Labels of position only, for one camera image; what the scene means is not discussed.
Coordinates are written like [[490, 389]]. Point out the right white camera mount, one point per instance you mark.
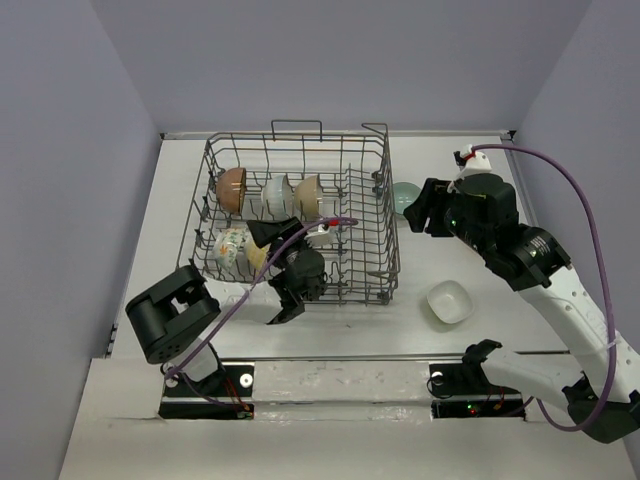
[[471, 162]]

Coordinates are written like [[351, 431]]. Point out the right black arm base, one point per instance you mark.
[[460, 390]]

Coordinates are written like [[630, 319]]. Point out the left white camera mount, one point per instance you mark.
[[321, 236]]

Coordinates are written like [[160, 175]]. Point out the white round bowl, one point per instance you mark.
[[277, 197], [308, 196]]

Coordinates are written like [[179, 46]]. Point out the light teal bowl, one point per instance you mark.
[[404, 195]]

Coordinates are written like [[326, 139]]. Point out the white square bowl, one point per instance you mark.
[[450, 302]]

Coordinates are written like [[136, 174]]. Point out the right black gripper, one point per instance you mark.
[[419, 210]]

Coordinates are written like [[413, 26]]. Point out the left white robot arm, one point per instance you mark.
[[174, 319]]

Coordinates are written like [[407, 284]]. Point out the yellow sun patterned bowl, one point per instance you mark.
[[256, 256]]

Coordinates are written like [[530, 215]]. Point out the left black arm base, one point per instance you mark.
[[224, 396]]

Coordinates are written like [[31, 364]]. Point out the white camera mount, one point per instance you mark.
[[471, 162], [321, 236]]

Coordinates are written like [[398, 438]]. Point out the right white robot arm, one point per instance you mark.
[[602, 396]]

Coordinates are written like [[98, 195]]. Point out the brown wooden bowl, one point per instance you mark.
[[231, 189]]

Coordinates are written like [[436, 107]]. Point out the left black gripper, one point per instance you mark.
[[265, 233]]

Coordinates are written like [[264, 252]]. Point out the floral leaf patterned bowl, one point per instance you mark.
[[228, 245]]

